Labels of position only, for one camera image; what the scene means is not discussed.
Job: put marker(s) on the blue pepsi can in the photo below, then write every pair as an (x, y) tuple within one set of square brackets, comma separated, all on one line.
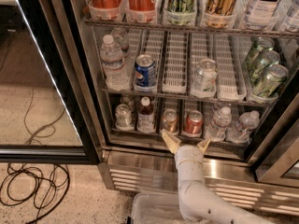
[(145, 71)]

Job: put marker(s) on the front green soda can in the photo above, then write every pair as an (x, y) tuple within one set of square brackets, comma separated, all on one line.
[(270, 80)]

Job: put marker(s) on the brown tea bottle white cap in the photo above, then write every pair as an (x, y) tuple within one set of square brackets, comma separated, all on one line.
[(145, 122)]

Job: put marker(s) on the white silver soda can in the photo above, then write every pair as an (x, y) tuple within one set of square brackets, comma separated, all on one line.
[(204, 78)]

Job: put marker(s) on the red coke can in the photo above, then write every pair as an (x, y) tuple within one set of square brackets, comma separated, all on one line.
[(193, 122)]

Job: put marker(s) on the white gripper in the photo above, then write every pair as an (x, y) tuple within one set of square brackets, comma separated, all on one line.
[(189, 155)]

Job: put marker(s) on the green can top shelf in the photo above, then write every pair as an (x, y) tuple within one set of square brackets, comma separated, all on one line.
[(179, 12)]

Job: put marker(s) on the tilted water bottle bottom right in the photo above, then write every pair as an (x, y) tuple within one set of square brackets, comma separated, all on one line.
[(241, 129)]

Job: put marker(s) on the clear plastic bin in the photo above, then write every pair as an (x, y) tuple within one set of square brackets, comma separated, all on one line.
[(160, 208)]

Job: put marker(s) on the white tea can top shelf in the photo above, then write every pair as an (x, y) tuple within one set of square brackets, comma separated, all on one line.
[(259, 13)]

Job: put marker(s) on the gold brown can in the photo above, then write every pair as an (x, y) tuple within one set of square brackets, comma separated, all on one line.
[(170, 120)]

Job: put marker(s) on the glass fridge door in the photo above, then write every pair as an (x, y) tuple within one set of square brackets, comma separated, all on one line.
[(44, 117)]

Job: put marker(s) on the upright water bottle bottom shelf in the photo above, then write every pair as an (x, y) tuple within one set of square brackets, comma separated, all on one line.
[(218, 125)]

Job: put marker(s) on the front water bottle middle shelf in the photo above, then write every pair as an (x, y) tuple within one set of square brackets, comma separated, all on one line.
[(114, 65)]

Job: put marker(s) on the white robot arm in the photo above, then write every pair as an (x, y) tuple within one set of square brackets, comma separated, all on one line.
[(195, 199)]

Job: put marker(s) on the rear water bottle middle shelf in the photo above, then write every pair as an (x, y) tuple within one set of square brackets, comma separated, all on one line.
[(121, 43)]

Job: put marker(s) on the middle green soda can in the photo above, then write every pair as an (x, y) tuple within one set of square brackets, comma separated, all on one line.
[(263, 60)]

